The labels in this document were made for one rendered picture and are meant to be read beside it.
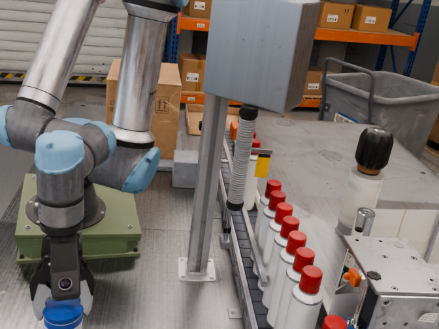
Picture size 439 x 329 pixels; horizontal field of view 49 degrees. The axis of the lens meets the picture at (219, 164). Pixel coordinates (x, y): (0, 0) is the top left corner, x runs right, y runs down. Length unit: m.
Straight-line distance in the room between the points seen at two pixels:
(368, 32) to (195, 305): 4.71
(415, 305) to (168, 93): 1.09
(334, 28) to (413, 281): 4.72
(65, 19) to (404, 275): 0.74
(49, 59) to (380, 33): 4.85
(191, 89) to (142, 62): 3.93
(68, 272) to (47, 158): 0.19
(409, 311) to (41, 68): 0.74
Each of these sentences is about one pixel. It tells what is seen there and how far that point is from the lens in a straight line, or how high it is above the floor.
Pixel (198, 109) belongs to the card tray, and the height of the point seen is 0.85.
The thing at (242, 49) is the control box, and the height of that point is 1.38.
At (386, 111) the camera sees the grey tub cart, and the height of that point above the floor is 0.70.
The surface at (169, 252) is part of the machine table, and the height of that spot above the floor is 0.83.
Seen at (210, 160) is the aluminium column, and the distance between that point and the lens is 1.02.
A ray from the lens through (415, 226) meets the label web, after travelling 1.17.
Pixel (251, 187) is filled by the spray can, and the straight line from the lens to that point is 1.30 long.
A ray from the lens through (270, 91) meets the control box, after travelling 0.85.
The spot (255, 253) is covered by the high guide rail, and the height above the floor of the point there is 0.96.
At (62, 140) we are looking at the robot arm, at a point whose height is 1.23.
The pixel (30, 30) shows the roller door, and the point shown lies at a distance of 5.35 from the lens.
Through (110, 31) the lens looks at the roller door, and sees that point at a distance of 5.34.
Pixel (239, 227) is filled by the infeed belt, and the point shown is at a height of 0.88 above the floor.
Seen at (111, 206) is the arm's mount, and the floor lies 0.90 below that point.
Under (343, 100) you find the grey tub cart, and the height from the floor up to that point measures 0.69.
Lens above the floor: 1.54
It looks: 24 degrees down
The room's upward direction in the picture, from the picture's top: 7 degrees clockwise
